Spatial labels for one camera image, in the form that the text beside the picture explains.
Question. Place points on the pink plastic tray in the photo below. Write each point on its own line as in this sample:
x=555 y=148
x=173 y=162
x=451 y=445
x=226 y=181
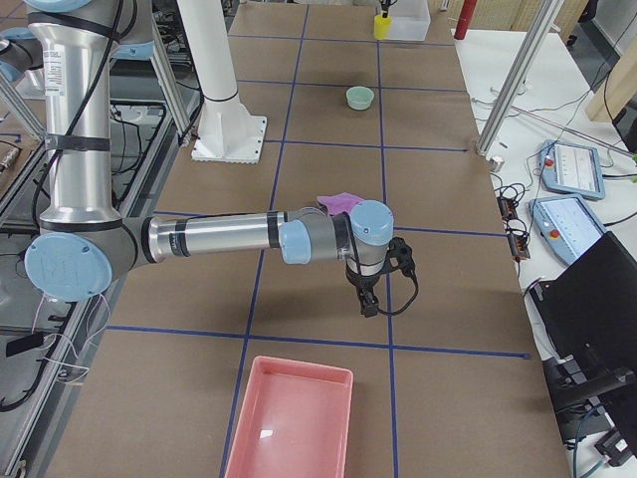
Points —
x=293 y=422

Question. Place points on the clear plastic bin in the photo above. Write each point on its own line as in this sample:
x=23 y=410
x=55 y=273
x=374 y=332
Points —
x=410 y=20

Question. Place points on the upper blue teach pendant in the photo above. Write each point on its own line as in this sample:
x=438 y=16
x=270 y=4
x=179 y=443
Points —
x=570 y=168

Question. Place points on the yellow plastic cup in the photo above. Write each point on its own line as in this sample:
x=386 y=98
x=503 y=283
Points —
x=381 y=26

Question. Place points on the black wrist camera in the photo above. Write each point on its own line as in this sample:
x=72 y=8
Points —
x=400 y=257

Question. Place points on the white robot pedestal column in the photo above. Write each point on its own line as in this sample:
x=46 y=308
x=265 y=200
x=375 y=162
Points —
x=227 y=132

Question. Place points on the black laptop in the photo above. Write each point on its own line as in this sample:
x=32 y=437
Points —
x=589 y=313

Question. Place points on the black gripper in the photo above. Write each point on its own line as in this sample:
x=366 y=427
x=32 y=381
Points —
x=362 y=282
x=384 y=6

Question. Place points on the blue teach pendant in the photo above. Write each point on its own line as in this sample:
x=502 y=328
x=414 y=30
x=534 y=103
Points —
x=568 y=225
x=570 y=168

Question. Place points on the red cylinder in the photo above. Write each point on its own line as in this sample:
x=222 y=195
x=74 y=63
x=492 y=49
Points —
x=464 y=19

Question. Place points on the purple microfiber cloth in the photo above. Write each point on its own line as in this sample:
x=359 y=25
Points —
x=340 y=203

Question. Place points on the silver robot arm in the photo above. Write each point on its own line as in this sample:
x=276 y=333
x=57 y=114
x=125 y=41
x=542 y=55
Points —
x=85 y=244
x=15 y=55

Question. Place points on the lower blue teach pendant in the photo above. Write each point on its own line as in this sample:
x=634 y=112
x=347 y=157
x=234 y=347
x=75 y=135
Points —
x=568 y=225

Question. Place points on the mint green bowl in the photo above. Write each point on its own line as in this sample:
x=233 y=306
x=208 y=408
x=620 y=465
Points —
x=359 y=98

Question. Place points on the aluminium frame post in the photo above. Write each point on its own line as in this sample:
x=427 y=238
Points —
x=532 y=42

